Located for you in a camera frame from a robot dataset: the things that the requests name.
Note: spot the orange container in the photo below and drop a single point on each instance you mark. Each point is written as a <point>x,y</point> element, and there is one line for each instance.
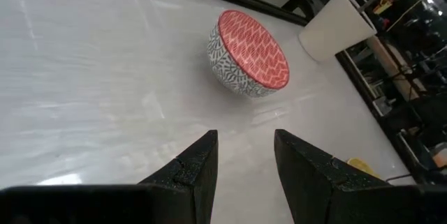
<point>440,157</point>

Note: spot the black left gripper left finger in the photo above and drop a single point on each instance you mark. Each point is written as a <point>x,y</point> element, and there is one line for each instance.
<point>195,182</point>

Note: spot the black curved tube frame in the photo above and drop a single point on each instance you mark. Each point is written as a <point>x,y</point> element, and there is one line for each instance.
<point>304,2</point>

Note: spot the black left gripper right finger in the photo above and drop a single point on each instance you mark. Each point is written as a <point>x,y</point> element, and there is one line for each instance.
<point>307,189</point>

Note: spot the tan cardboard rolls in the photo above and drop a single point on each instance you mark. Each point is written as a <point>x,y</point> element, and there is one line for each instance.
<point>387,63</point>

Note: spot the red patterned bowl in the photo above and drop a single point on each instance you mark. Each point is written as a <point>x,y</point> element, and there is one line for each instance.
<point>251,49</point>

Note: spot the yellow bowl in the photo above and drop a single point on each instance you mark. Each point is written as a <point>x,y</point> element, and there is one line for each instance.
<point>359,165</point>

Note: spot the yellow tag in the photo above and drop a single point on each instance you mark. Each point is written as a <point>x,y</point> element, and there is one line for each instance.
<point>383,6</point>

